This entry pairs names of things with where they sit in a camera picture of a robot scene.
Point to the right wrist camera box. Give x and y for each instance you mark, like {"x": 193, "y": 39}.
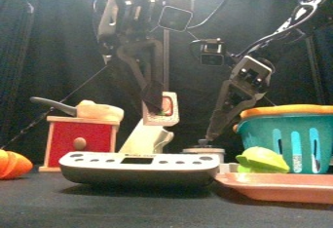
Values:
{"x": 211, "y": 53}

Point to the small grey lidded pot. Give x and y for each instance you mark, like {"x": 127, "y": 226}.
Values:
{"x": 206, "y": 150}

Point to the white sushi piece toy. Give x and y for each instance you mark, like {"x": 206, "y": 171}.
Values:
{"x": 166, "y": 108}

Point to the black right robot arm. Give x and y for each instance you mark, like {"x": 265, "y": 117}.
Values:
{"x": 298, "y": 14}

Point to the slanted dark frame pole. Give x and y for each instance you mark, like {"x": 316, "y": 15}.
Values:
{"x": 314, "y": 69}

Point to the green toy lettuce leaf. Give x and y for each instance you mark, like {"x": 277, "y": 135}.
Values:
{"x": 262, "y": 161}

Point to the red wooden drawer box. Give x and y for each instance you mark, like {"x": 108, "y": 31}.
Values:
{"x": 80, "y": 141}

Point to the white digital kitchen scale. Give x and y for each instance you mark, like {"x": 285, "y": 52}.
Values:
{"x": 138, "y": 168}

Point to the orange toy food slices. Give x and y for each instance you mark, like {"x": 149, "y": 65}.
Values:
{"x": 12, "y": 165}

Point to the vertical metal frame pole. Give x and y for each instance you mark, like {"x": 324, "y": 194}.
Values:
{"x": 166, "y": 63}

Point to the teal basket with orange rim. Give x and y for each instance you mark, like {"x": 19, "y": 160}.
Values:
{"x": 298, "y": 141}

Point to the pink plastic tray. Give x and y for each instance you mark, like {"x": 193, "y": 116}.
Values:
{"x": 281, "y": 186}

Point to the thin diagonal dark rod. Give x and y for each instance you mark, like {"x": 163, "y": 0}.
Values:
{"x": 47, "y": 113}

